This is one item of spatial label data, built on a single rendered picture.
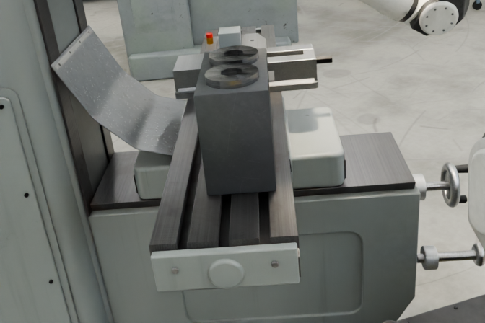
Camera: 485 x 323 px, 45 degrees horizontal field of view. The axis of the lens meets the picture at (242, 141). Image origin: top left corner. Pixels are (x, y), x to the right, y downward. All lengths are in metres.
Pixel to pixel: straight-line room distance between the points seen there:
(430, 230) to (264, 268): 1.70
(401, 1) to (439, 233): 1.43
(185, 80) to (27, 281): 0.62
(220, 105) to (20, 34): 0.50
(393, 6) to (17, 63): 0.78
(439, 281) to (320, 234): 0.92
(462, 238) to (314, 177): 1.25
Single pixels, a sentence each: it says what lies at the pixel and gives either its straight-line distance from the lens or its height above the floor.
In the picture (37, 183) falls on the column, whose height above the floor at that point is 0.84.
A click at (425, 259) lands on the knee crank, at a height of 0.53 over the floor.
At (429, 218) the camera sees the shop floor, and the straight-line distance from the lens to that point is 2.62.
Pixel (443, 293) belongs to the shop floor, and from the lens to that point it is 2.25.
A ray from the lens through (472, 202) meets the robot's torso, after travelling 0.95.
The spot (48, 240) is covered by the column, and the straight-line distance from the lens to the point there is 1.45.
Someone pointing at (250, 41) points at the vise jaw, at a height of 1.05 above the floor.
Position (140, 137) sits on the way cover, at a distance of 1.38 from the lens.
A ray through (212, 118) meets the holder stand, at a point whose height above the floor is 1.08.
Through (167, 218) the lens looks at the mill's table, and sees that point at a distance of 0.97.
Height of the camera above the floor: 1.46
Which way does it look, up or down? 26 degrees down
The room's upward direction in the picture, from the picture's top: 6 degrees counter-clockwise
